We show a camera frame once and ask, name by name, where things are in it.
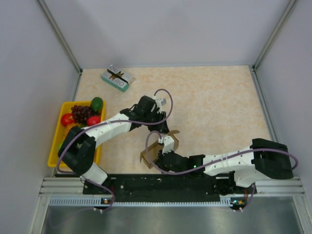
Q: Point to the red tomato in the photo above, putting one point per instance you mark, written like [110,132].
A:
[93,120]

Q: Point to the red apple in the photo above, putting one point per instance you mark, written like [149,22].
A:
[67,119]

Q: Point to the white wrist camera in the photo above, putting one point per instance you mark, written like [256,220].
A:
[159,103]
[167,143]

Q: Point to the grey slotted cable duct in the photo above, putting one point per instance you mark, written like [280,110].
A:
[93,201]

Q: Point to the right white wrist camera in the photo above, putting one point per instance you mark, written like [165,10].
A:
[167,143]

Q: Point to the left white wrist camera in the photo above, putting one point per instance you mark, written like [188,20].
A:
[159,103]

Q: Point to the brown cardboard box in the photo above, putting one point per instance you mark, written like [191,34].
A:
[155,147]

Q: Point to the yellow plastic tray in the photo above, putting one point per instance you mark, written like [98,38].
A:
[60,135]

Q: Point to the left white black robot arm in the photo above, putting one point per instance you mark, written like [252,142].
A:
[78,149]

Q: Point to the dark purple grape bunch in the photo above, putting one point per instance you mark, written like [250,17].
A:
[81,113]

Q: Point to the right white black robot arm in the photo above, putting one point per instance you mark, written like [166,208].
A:
[263,159]

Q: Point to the green avocado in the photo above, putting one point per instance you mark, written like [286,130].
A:
[96,104]

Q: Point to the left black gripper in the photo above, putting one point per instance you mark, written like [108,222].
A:
[161,127]

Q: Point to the orange bumpy fruit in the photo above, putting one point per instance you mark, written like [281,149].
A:
[68,128]

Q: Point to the white teal printed carton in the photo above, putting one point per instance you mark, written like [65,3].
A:
[117,78]

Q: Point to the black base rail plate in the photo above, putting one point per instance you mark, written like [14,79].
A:
[173,188]

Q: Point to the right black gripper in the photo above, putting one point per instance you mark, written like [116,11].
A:
[159,162]

